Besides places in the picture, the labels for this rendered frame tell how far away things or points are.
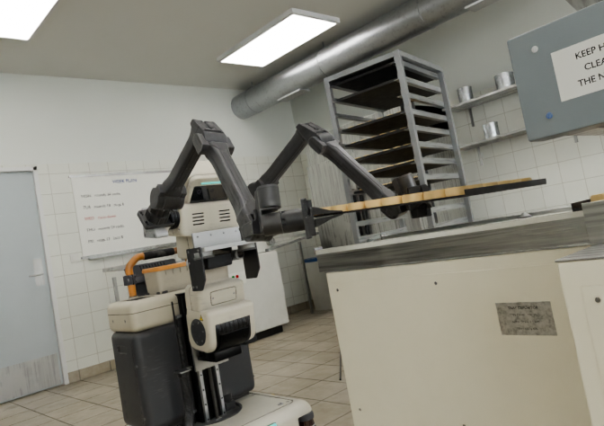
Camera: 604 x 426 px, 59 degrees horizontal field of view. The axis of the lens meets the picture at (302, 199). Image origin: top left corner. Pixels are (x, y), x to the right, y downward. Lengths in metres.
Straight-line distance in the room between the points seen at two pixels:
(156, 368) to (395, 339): 1.22
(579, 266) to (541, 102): 0.24
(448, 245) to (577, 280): 0.39
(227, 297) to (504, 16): 4.45
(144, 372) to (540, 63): 1.85
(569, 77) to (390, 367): 0.80
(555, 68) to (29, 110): 5.37
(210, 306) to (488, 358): 1.21
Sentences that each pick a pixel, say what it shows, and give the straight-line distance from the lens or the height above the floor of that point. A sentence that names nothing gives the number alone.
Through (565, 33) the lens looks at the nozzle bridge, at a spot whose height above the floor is 1.16.
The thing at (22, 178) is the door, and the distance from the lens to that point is 5.68.
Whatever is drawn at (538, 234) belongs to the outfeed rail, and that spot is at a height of 0.87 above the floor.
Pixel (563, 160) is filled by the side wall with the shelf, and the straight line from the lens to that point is 5.52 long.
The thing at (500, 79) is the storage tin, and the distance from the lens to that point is 5.52.
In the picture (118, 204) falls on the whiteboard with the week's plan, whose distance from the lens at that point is 5.89.
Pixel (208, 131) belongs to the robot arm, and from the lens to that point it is 1.66.
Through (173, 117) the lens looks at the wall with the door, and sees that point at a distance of 6.47.
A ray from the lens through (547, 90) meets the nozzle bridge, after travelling 0.86.
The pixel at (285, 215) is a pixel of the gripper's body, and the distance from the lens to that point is 1.32.
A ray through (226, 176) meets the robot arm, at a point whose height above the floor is 1.15.
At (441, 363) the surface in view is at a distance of 1.26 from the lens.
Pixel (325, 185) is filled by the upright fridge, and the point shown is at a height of 1.47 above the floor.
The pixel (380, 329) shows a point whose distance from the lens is 1.34.
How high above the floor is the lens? 0.94
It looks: 4 degrees up
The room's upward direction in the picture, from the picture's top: 10 degrees counter-clockwise
